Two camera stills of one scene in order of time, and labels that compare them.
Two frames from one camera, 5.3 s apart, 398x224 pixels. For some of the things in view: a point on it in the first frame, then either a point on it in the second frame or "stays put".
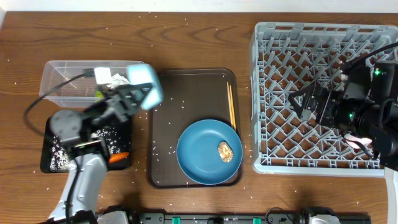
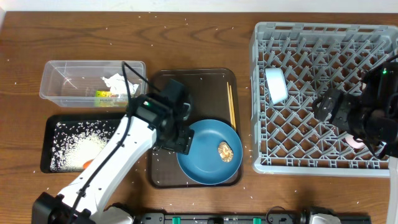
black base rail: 236,218 stays put
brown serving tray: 190,96 stays put
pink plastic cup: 365,141 stays put
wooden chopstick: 229,103 stays put
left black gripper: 120,106 to 185,144
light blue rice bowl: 146,73 to 277,84
